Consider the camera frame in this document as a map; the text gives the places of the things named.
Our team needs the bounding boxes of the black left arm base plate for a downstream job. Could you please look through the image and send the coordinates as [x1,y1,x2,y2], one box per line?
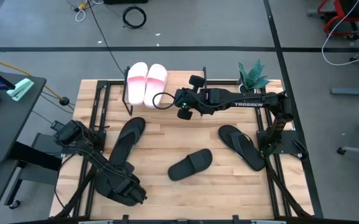
[84,129,107,154]

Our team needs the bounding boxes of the black white-edged flip-flop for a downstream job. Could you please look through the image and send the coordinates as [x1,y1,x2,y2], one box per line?
[108,116,146,167]
[218,124,266,172]

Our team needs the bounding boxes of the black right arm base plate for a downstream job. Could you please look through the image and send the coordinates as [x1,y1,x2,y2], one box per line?
[256,129,301,155]

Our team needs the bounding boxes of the pink foam slide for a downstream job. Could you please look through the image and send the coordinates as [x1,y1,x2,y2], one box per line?
[144,63,169,110]
[126,62,149,106]

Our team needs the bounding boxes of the red and black chair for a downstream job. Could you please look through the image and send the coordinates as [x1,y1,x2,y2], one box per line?
[306,0,359,40]

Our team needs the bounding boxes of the black aluminium table rig frame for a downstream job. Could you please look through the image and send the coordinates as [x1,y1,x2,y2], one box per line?
[54,79,315,224]

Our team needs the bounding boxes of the wooden shoe rack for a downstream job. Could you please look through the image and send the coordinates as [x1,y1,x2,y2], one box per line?
[121,66,208,116]

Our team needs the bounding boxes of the green artificial plant leaves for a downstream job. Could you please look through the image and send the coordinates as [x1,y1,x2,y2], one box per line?
[238,58,271,91]

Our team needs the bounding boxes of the dark grey office desk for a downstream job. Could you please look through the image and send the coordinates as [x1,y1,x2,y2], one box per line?
[0,73,62,224]

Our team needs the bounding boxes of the mint green stapler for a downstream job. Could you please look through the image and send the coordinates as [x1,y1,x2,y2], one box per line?
[6,77,35,102]

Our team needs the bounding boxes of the white plant pot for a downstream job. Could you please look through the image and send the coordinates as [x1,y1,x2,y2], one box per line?
[238,82,258,94]

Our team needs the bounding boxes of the grey office chair base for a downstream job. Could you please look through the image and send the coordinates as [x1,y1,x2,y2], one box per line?
[336,123,359,196]

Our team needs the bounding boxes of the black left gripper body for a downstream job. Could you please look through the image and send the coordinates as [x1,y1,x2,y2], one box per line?
[112,169,147,205]

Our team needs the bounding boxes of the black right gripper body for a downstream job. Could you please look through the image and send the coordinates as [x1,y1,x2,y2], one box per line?
[175,88,205,114]

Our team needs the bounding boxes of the grey metal desk leg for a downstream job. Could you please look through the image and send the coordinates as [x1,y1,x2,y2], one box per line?
[330,46,359,96]

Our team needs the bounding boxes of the black coiled cable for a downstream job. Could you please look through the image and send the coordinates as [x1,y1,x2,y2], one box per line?
[122,6,147,30]

